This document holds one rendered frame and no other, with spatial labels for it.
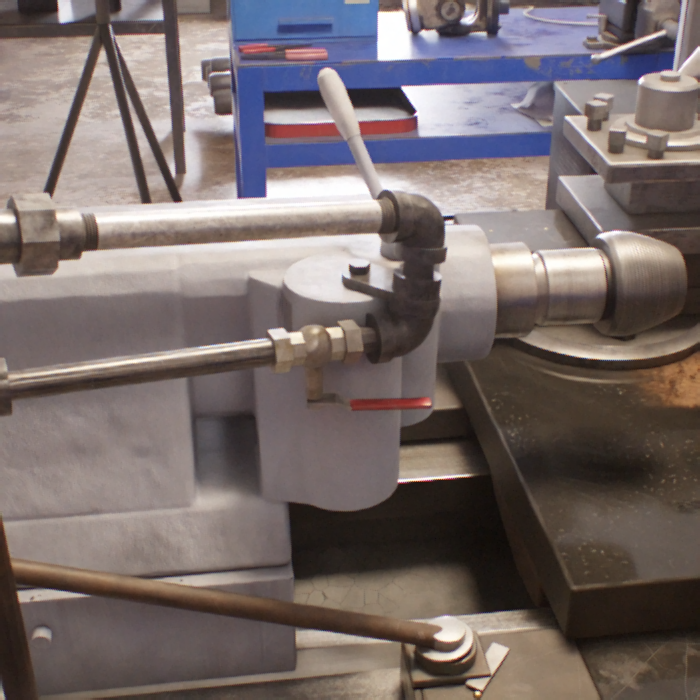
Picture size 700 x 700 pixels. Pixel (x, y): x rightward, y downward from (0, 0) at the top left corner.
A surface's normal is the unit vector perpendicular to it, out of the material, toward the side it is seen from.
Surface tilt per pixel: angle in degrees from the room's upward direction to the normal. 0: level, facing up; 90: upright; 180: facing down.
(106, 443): 70
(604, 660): 0
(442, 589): 13
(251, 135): 90
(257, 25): 90
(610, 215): 0
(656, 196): 90
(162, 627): 90
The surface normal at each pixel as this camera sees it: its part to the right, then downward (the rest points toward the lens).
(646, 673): 0.00, -0.88
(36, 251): 0.42, 0.59
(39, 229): 0.43, -0.15
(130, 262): 0.05, -0.64
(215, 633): 0.14, 0.47
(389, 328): 0.30, -0.32
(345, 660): 0.10, -0.23
